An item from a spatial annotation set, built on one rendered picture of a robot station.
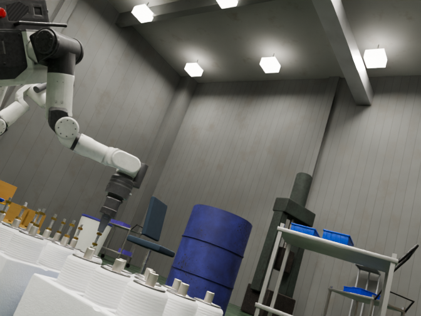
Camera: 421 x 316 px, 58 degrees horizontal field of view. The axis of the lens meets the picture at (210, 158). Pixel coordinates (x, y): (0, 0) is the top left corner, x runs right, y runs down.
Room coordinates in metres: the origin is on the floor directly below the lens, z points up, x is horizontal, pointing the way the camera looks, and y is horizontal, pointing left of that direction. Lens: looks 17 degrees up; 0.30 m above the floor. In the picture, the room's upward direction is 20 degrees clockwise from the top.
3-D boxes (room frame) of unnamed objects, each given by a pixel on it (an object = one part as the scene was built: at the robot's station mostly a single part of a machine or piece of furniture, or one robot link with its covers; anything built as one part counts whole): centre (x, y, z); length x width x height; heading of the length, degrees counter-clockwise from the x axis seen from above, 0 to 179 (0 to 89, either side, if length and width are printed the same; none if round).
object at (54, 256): (1.32, 0.36, 0.16); 0.10 x 0.10 x 0.18
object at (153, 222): (4.45, 0.29, 0.50); 0.58 x 0.55 x 0.99; 46
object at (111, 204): (1.41, 0.28, 0.46); 0.13 x 0.10 x 0.12; 8
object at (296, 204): (7.98, -2.11, 1.57); 1.02 x 0.82 x 3.14; 139
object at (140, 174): (1.43, 0.27, 0.57); 0.11 x 0.11 x 0.11; 21
